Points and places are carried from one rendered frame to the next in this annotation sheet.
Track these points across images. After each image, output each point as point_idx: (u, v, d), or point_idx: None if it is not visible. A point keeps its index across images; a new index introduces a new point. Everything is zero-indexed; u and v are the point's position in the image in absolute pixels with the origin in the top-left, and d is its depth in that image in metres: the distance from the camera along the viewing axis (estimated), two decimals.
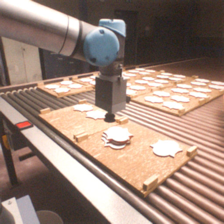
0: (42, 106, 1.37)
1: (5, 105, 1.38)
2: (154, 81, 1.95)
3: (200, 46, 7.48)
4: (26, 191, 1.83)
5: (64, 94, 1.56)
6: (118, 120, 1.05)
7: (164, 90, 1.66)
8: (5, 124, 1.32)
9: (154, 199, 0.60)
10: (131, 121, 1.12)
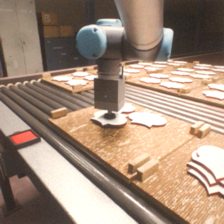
0: (51, 105, 0.90)
1: None
2: (195, 72, 1.48)
3: (211, 42, 7.01)
4: (26, 219, 1.36)
5: (82, 87, 1.09)
6: (195, 129, 0.58)
7: (219, 83, 1.19)
8: None
9: None
10: (209, 130, 0.65)
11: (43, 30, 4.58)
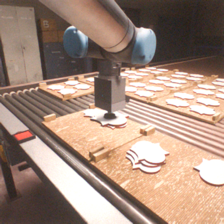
0: (45, 111, 1.15)
1: (1, 109, 1.17)
2: (170, 81, 1.74)
3: (205, 45, 7.27)
4: (26, 205, 1.62)
5: (71, 96, 1.34)
6: (142, 130, 0.83)
7: (185, 91, 1.44)
8: (1, 132, 1.10)
9: None
10: (157, 131, 0.90)
11: (43, 36, 4.84)
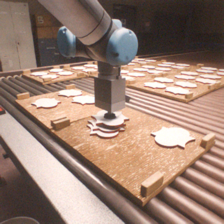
0: (23, 92, 1.16)
1: None
2: (155, 69, 1.74)
3: (201, 43, 7.27)
4: (10, 192, 1.62)
5: (51, 80, 1.35)
6: None
7: (167, 77, 1.45)
8: None
9: (158, 209, 0.39)
10: (128, 107, 0.91)
11: (37, 31, 4.84)
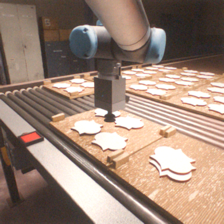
0: (52, 110, 1.07)
1: (5, 108, 1.08)
2: (181, 79, 1.65)
3: (208, 44, 7.18)
4: (29, 210, 1.53)
5: (78, 94, 1.26)
6: (163, 131, 0.75)
7: (199, 89, 1.36)
8: (5, 133, 1.02)
9: None
10: (177, 131, 0.82)
11: (44, 34, 4.75)
